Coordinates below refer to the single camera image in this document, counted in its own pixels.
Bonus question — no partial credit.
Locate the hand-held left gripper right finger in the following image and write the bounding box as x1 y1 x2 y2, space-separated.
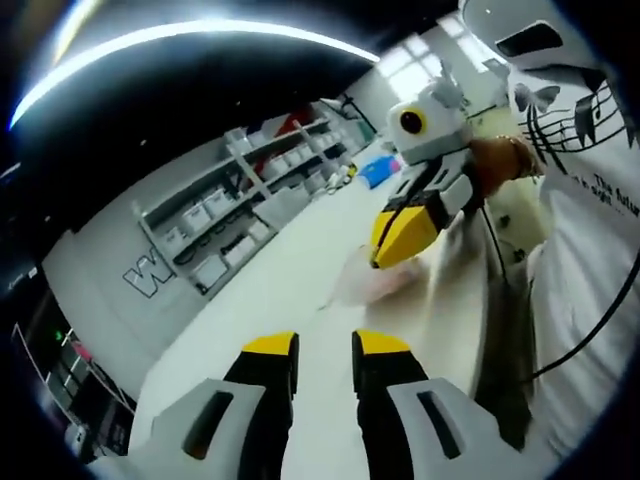
351 328 556 480

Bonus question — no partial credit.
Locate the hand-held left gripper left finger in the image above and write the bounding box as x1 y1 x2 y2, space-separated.
130 330 301 480

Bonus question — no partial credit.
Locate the clear resealable bag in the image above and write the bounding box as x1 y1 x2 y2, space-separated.
334 244 426 309

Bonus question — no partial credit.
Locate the blue plastic bag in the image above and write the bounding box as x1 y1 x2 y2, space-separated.
360 154 404 189

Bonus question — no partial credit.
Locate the person's right hand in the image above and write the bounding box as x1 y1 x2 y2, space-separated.
467 134 544 199

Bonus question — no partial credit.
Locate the bright window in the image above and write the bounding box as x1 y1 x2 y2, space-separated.
384 24 506 101

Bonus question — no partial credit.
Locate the grey leaning board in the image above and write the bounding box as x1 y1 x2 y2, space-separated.
253 187 301 226

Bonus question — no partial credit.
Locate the grey shelf rack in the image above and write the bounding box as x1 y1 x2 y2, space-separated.
132 97 381 296

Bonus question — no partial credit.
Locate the person in white shirt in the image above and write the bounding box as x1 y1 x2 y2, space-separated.
429 49 640 461

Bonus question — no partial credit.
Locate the row of white storage bins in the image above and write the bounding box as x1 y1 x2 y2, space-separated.
164 114 351 281

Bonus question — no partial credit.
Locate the ceiling light strip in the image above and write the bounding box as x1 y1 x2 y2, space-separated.
9 22 381 131

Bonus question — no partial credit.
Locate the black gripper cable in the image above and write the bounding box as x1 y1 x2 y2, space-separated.
469 164 514 296

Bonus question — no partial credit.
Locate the gold bracelet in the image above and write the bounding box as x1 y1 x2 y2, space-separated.
507 133 540 177

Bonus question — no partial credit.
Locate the outlined wall letter sign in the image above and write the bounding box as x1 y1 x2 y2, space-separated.
122 259 176 301

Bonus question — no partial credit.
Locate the black chest device cable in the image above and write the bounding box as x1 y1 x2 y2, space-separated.
522 249 640 384

